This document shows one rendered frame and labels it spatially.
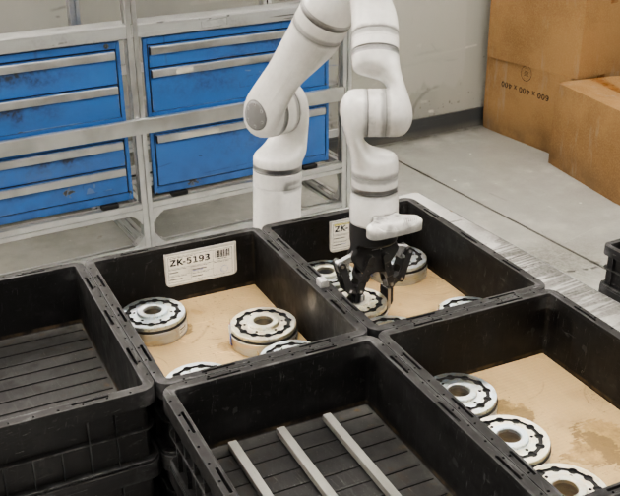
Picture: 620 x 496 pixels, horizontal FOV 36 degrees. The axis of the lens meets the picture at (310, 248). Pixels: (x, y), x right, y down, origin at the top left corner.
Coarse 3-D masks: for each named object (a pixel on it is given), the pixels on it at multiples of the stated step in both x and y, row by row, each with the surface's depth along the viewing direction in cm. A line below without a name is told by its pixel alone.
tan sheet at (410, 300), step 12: (432, 276) 164; (372, 288) 160; (396, 288) 160; (408, 288) 160; (420, 288) 160; (432, 288) 160; (444, 288) 160; (396, 300) 156; (408, 300) 156; (420, 300) 156; (432, 300) 156; (444, 300) 156; (396, 312) 152; (408, 312) 152; (420, 312) 152
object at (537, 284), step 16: (416, 208) 167; (272, 224) 160; (288, 224) 160; (448, 224) 159; (464, 240) 155; (496, 256) 148; (512, 272) 144; (336, 288) 138; (528, 288) 138; (544, 288) 139; (352, 304) 134; (464, 304) 134; (480, 304) 134; (368, 320) 130; (400, 320) 130; (416, 320) 130
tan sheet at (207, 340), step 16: (240, 288) 160; (256, 288) 160; (192, 304) 155; (208, 304) 155; (224, 304) 155; (240, 304) 155; (256, 304) 155; (272, 304) 155; (192, 320) 151; (208, 320) 151; (224, 320) 150; (192, 336) 146; (208, 336) 146; (224, 336) 146; (160, 352) 142; (176, 352) 142; (192, 352) 142; (208, 352) 142; (224, 352) 142; (160, 368) 138
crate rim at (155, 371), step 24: (192, 240) 154; (216, 240) 155; (264, 240) 154; (96, 264) 148; (288, 264) 146; (312, 288) 139; (120, 312) 134; (336, 312) 133; (336, 336) 126; (360, 336) 126; (144, 360) 121; (240, 360) 121; (264, 360) 121; (168, 384) 116
